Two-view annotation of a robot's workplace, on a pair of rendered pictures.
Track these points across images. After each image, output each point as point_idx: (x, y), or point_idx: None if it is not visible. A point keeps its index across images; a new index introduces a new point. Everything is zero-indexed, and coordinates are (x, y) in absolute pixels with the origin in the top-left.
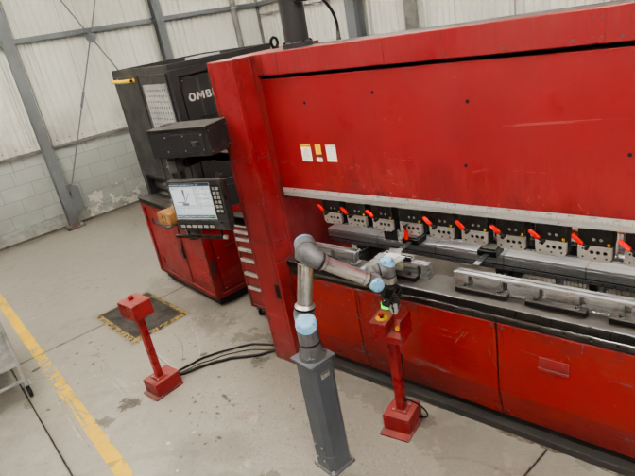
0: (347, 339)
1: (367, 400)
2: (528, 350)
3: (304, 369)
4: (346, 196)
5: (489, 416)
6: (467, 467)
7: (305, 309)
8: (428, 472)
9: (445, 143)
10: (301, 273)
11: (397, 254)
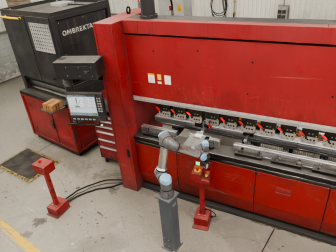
0: None
1: (180, 209)
2: (271, 184)
3: (164, 202)
4: (174, 103)
5: (245, 214)
6: (239, 241)
7: (163, 170)
8: (221, 246)
9: (237, 81)
10: (163, 152)
11: (201, 134)
